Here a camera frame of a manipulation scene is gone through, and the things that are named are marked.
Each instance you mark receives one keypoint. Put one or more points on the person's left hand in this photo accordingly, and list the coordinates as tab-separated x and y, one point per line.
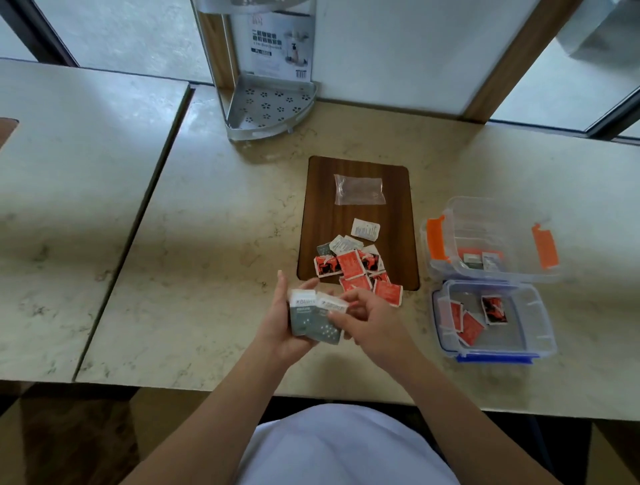
277	330

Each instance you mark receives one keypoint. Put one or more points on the person's right hand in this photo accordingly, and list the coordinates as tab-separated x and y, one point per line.
380	335

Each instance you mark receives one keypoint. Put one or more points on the pile of red and grey sachets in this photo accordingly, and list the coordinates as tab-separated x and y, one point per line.
350	264

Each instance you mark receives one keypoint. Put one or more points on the clear plastic bag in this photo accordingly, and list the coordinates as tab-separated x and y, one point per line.
360	191

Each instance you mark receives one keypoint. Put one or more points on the clear box with blue latches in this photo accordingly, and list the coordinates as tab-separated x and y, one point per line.
530	325

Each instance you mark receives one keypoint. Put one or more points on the clear box with orange latches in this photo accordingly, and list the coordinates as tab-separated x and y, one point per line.
500	220

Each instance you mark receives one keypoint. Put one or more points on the grey metal corner shelf rack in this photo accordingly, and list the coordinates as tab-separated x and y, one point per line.
270	105

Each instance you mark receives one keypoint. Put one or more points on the person's left forearm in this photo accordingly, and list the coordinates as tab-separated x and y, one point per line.
210	429

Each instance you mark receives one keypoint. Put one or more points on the person's right forearm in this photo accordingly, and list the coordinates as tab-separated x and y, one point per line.
465	434

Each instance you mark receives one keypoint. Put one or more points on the white shirt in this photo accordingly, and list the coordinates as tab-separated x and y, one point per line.
345	449

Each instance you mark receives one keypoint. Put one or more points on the brown wooden inlay board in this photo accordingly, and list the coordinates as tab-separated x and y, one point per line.
6	132
320	210

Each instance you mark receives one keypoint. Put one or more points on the wooden pillar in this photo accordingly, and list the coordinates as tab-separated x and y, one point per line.
510	65
220	55

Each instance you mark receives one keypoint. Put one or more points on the white printed product card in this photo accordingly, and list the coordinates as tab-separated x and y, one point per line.
275	45

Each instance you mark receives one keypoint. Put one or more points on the black window frame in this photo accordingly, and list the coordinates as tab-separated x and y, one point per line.
615	120
45	45

